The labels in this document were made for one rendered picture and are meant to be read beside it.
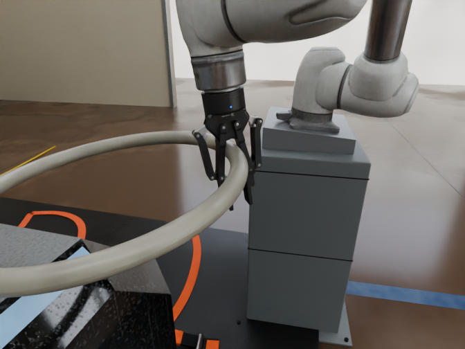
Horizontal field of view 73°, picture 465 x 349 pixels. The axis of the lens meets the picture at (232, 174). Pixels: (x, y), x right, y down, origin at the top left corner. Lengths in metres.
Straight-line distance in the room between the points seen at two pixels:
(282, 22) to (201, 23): 0.14
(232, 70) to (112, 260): 0.33
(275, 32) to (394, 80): 0.68
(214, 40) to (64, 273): 0.36
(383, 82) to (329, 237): 0.57
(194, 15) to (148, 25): 5.11
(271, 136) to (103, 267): 0.87
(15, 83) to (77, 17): 1.85
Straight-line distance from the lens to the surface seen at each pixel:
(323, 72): 1.14
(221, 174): 0.60
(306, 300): 1.44
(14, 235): 0.77
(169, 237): 0.37
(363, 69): 1.07
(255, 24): 0.45
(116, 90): 6.02
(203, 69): 0.53
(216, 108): 0.54
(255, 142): 0.60
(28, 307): 0.62
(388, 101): 1.10
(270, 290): 1.42
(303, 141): 1.14
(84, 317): 0.64
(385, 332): 1.67
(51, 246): 0.70
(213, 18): 0.49
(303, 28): 0.42
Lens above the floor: 1.19
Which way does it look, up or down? 24 degrees down
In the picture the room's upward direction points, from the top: straight up
